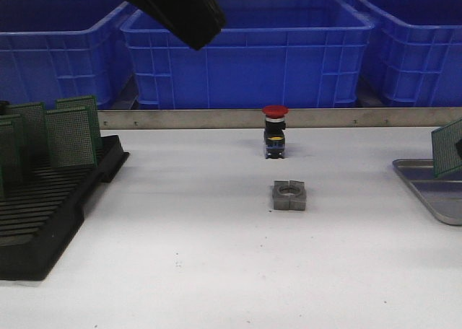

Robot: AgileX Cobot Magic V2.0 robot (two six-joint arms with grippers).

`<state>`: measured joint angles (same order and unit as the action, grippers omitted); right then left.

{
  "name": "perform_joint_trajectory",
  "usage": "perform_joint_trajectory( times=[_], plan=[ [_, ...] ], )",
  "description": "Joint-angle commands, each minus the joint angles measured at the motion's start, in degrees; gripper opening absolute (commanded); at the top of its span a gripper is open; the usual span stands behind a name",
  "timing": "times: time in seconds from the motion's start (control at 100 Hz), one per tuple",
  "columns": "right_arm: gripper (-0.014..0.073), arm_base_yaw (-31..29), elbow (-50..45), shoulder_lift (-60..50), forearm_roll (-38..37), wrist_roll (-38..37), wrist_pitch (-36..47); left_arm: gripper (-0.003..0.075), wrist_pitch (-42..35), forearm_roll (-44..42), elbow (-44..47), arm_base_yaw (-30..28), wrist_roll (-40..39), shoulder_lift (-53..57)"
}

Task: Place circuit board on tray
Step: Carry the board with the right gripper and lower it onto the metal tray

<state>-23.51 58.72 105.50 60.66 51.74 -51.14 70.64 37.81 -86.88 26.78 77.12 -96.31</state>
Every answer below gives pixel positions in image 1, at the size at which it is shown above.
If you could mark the silver metal tray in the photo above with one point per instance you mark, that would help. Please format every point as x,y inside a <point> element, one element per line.
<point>440,195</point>

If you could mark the red emergency stop button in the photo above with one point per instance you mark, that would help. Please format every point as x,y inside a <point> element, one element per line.
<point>273,135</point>

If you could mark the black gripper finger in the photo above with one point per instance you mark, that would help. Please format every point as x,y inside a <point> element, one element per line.
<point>195,22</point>
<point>458,146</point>

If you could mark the green perforated circuit board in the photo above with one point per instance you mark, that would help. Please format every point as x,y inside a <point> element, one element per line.
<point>64,151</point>
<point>9,157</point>
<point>444,154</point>
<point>33,116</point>
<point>84,120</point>
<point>19,133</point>

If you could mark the metal shelving rack frame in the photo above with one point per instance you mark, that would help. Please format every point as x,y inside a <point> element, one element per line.
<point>296,118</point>

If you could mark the black slotted board rack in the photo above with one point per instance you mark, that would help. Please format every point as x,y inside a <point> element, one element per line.
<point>41,215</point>

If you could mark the grey metal clamp block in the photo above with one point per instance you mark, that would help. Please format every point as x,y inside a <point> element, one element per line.
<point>289,195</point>

